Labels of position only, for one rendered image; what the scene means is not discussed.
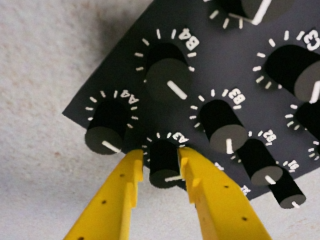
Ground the black knob box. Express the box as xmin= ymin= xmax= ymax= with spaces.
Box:
xmin=61 ymin=0 xmax=320 ymax=209

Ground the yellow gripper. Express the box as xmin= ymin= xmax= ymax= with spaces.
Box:
xmin=63 ymin=147 xmax=273 ymax=240

